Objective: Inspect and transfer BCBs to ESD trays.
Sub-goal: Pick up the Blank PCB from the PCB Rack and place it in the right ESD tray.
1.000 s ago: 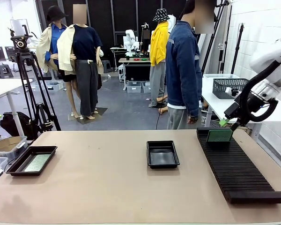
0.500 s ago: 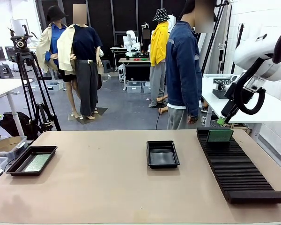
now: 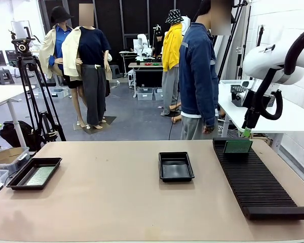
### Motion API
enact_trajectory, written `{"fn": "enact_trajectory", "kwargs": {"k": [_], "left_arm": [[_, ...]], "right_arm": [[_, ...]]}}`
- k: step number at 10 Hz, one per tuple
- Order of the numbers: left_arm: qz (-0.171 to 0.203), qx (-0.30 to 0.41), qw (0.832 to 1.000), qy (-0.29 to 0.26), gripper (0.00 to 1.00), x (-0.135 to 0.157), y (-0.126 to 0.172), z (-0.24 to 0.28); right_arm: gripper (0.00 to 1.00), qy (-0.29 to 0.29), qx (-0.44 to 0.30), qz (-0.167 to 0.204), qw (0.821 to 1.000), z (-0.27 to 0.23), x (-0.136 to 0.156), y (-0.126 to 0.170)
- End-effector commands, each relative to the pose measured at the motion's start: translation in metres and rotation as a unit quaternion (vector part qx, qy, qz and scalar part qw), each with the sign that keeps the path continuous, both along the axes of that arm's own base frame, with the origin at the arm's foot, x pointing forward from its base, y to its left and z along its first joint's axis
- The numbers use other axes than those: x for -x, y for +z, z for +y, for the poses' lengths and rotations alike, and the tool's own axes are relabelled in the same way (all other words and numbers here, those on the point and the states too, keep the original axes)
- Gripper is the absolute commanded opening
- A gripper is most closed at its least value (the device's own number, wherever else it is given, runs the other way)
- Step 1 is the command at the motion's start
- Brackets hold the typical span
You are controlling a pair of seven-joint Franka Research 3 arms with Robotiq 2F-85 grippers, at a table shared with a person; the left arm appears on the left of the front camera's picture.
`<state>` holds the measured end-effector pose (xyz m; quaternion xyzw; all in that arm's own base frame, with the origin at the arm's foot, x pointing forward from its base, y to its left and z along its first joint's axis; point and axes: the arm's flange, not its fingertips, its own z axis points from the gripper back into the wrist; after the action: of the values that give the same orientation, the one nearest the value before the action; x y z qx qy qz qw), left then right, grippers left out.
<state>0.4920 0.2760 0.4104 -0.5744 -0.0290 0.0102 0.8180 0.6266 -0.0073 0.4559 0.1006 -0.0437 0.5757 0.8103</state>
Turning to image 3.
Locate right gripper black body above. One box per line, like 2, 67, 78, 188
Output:
242, 106, 260, 129

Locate green circuit board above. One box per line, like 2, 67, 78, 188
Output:
223, 140, 253, 154
26, 166, 57, 186

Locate black ESD tray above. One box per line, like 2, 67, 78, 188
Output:
6, 157, 63, 191
158, 151, 195, 183

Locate person's right forearm denim sleeve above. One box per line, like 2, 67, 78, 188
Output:
201, 95, 218, 127

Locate person's right hand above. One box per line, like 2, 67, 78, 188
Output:
202, 124, 216, 135

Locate brown cardboard box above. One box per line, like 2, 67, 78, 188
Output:
0, 147, 26, 163

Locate grey mesh basket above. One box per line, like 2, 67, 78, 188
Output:
230, 84, 275, 107

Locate white height-adjustable desk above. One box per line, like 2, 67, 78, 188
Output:
0, 85, 36, 148

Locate black bag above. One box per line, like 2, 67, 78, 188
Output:
0, 120, 43, 152

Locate clear shallow plastic tray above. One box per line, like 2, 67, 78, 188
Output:
219, 79, 251, 86

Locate white long table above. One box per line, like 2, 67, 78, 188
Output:
217, 79, 304, 153

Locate black step stool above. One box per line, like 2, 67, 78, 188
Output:
0, 69, 15, 85

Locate black slotted board rack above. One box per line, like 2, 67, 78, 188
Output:
212, 137, 304, 221

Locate person in denim jacket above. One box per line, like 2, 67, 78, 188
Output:
178, 0, 232, 141

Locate black light stand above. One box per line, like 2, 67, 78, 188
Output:
255, 24, 267, 49

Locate black slanted pole stand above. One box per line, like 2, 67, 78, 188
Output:
217, 0, 252, 82

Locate mannequin black hat blue shirt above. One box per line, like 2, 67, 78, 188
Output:
39, 6, 88, 129

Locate mannequin yellow hoodie bucket hat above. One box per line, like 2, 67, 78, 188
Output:
161, 9, 184, 125

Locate dark floor mat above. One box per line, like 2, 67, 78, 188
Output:
73, 115, 117, 135

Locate seated person in black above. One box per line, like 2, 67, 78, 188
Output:
154, 32, 166, 60

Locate table with red green discs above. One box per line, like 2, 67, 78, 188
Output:
128, 61, 164, 98

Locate mannequin navy shirt grey trousers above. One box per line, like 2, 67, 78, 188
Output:
61, 4, 113, 130

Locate grey step stool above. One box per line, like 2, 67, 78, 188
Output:
109, 64, 121, 79

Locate grey cable bundle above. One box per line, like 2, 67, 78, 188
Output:
216, 123, 230, 138

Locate black camera tripod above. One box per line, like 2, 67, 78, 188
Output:
16, 55, 67, 143

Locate black floor cable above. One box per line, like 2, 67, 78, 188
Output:
168, 83, 182, 141

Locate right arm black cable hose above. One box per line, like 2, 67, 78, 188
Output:
250, 24, 304, 121

